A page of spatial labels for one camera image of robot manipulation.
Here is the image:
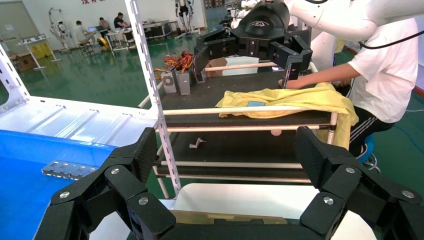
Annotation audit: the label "seated person dark hair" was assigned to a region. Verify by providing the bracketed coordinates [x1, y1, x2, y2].
[98, 17, 112, 32]

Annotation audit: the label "yellow round device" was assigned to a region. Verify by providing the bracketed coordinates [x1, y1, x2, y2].
[96, 37, 111, 52]

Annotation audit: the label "white robot torso column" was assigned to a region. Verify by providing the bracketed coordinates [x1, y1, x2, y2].
[310, 28, 338, 72]

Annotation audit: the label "white box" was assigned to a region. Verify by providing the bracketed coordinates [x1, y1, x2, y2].
[222, 56, 260, 76]

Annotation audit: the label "grey power supply unit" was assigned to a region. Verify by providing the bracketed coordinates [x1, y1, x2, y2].
[160, 70, 178, 94]
[176, 70, 192, 96]

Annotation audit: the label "yellow cloth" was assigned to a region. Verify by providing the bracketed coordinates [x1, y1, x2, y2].
[215, 82, 360, 150]

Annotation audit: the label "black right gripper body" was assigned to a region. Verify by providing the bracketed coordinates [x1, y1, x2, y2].
[230, 0, 292, 59]

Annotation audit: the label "white pipe cart black shelves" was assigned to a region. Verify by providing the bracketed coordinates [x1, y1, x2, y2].
[137, 61, 339, 200]

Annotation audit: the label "white work table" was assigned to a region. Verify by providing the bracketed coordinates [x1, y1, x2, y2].
[105, 28, 137, 51]

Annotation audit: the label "grey perforated metal bracket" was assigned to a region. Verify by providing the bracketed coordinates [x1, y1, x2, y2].
[41, 160, 99, 181]

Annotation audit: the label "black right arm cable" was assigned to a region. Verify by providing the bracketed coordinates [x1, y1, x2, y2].
[358, 29, 424, 51]

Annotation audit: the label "seated person grey shirt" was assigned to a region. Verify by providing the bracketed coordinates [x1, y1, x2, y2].
[73, 20, 97, 46]

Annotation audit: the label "brown cardboard box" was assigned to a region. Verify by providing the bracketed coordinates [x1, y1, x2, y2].
[205, 57, 229, 79]

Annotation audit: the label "brown cardboard carton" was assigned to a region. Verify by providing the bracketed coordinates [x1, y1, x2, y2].
[13, 52, 37, 72]

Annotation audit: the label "blue plastic bin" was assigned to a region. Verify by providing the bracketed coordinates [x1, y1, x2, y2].
[0, 129, 118, 240]

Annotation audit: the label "small grey metal fitting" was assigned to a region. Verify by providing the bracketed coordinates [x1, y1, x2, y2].
[189, 137, 207, 149]

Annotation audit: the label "white stand table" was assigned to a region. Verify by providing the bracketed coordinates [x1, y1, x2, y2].
[15, 33, 62, 71]

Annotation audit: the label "seated person black shirt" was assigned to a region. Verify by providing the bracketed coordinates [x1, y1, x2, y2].
[113, 12, 131, 30]

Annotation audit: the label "yellow warning sign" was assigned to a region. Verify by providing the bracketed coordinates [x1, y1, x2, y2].
[30, 42, 53, 61]

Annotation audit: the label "person in white shirt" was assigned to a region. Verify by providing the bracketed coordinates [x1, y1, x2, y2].
[278, 16, 424, 158]

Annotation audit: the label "white humanoid robot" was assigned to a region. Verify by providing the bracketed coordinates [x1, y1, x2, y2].
[47, 7, 75, 51]
[173, 0, 200, 36]

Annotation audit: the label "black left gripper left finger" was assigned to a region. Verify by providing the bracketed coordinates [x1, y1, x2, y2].
[34, 127, 177, 240]

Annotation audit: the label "coloured wire bundle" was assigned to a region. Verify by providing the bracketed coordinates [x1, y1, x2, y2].
[153, 51, 196, 80]

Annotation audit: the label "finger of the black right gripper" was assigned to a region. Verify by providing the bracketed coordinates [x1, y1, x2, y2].
[267, 33, 314, 90]
[193, 28, 238, 76]

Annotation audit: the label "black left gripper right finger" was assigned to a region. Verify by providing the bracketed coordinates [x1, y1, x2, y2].
[294, 126, 424, 240]

